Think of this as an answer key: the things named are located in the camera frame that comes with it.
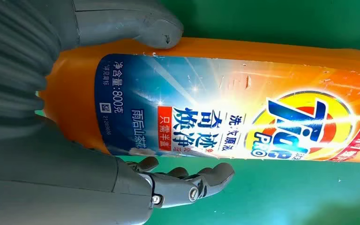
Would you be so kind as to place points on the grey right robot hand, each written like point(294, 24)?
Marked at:
point(59, 186)

